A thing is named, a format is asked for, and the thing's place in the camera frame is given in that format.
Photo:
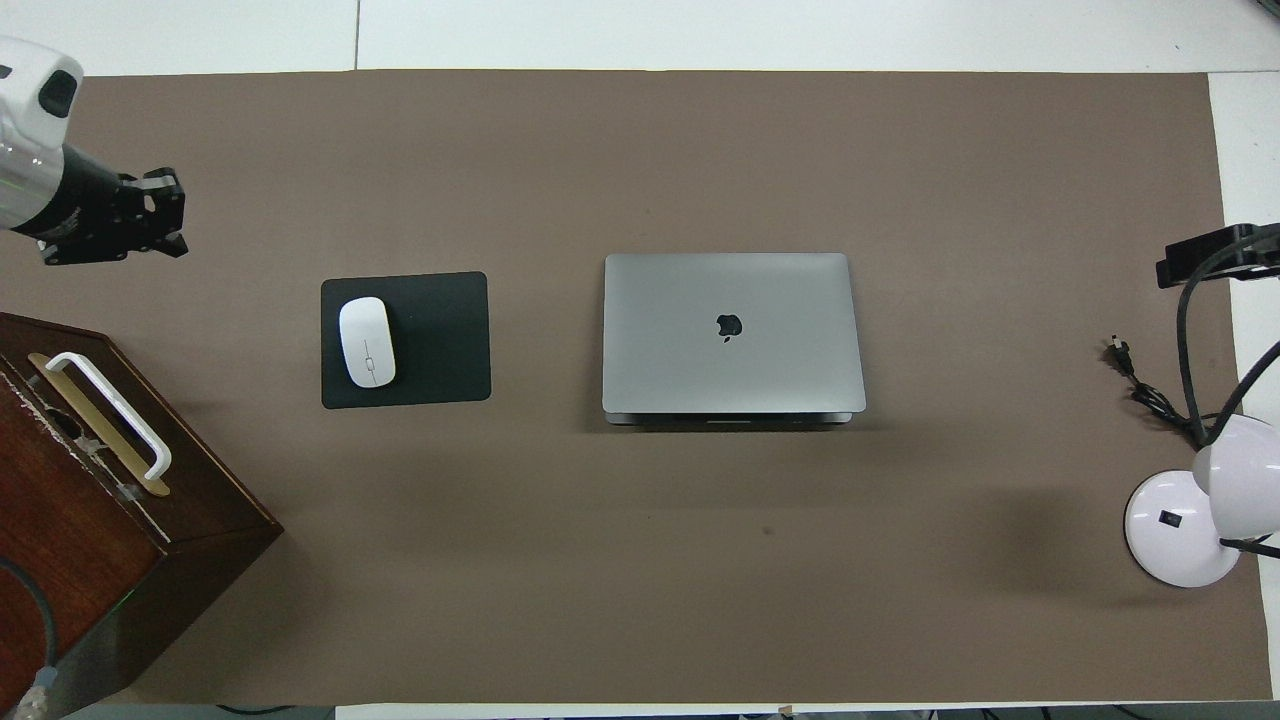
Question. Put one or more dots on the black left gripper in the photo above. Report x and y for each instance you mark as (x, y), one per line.
(85, 210)

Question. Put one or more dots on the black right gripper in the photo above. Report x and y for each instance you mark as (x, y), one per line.
(1262, 245)

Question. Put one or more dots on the grey aluminium laptop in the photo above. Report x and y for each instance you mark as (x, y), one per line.
(680, 340)

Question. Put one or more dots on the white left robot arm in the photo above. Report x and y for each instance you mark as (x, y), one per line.
(30, 110)

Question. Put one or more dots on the white computer mouse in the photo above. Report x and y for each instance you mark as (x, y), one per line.
(367, 342)

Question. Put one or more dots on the white desk lamp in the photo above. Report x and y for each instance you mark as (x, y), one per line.
(1170, 530)

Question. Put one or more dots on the black mouse pad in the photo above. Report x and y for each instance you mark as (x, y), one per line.
(440, 340)

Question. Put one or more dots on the dark brown wooden box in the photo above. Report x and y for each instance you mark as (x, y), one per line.
(80, 560)

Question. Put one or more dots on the brown table mat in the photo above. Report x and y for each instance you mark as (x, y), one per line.
(700, 560)

